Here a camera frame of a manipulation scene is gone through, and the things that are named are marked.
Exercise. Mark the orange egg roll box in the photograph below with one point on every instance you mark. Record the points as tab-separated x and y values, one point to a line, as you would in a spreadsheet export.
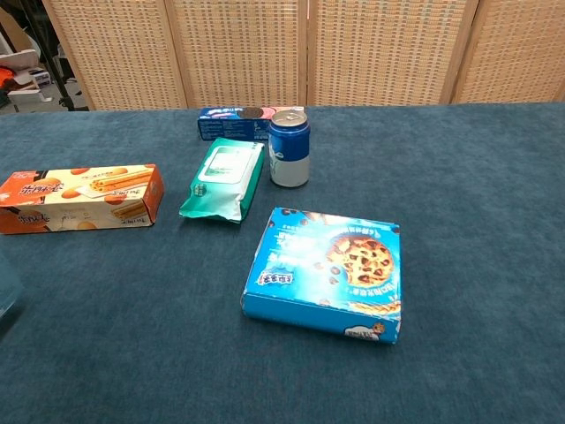
79	199

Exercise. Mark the blue felt table cover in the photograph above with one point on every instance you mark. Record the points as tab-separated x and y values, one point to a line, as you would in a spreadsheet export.
441	265

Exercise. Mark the blue chocolate chip cookie box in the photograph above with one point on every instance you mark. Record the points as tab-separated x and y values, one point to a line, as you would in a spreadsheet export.
318	274

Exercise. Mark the blue pink sandwich cookie box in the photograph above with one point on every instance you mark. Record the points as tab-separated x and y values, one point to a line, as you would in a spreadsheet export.
229	126

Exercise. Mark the woven wooden folding screen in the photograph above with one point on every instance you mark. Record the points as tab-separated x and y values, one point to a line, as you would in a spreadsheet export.
353	48

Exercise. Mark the teal wet wipes pack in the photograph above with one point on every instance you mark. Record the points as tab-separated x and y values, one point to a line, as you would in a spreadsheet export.
225	181

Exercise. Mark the black tripod stand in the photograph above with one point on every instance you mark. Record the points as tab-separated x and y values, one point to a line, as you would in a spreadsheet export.
59	79

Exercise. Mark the blue white drink can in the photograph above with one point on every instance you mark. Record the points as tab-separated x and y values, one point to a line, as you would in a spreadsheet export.
289	152

